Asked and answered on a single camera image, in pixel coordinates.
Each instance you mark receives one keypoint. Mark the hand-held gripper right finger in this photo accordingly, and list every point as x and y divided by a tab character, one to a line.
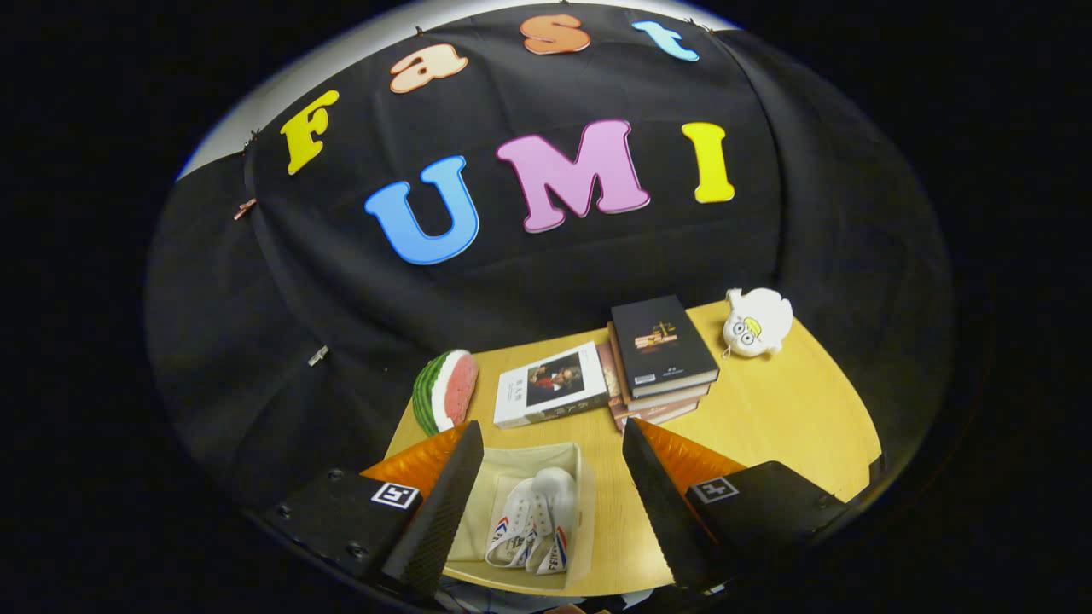
665	512

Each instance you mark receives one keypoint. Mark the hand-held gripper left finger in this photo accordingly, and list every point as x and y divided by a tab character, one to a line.
431	529

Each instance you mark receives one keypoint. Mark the white canvas shoe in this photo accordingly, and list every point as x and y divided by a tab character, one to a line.
512	520
556	495

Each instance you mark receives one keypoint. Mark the beige fabric storage box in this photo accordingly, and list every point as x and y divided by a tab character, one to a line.
503	465

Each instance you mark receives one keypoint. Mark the reddish brown book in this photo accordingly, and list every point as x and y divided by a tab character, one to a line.
661	415

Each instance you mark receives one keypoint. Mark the brown book with white pages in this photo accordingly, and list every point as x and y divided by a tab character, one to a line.
674	401

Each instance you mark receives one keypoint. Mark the watermelon slice toy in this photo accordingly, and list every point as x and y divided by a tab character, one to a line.
452	392

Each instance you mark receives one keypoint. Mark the white book with portrait cover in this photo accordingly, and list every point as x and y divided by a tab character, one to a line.
512	401

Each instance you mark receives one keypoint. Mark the black hardcover book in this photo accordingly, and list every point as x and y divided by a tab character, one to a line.
674	358

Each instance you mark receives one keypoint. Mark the silver clip on cloth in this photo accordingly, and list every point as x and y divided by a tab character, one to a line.
318	356

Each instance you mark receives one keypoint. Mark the white plush toy with goggles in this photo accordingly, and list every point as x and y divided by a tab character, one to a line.
759	320

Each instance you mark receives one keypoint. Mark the red clip on cloth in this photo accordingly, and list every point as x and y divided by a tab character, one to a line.
245	209

